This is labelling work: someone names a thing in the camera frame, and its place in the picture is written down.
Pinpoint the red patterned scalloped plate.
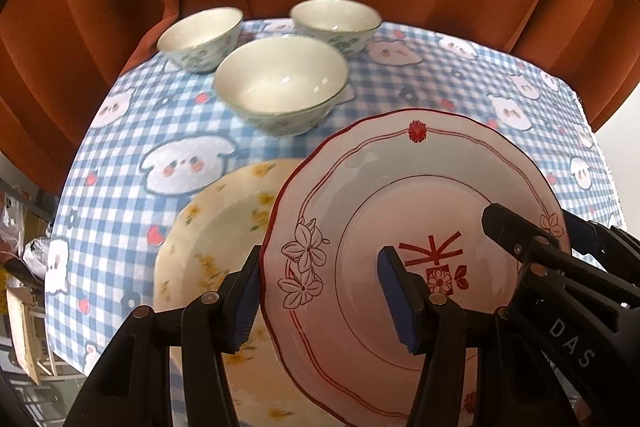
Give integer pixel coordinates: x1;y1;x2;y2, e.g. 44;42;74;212
261;108;571;427

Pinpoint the yellow floral plate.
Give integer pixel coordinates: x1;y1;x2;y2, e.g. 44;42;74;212
152;159;306;427

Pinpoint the white plastic bag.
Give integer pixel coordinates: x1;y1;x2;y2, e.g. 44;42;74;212
22;234;51;278

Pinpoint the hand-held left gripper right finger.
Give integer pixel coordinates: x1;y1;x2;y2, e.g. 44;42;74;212
378;246;508;427

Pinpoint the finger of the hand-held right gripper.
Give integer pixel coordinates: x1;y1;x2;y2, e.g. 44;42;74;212
564;212;640;269
481;203;562;267

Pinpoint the blue checked bear tablecloth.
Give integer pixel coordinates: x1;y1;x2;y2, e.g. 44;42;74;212
44;18;626;427

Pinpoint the white floral ceramic bowl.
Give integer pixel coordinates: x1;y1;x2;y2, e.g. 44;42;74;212
157;7;244;74
213;36;350;138
289;0;383;56

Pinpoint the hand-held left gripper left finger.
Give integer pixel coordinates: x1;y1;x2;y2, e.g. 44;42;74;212
64;246;262;427

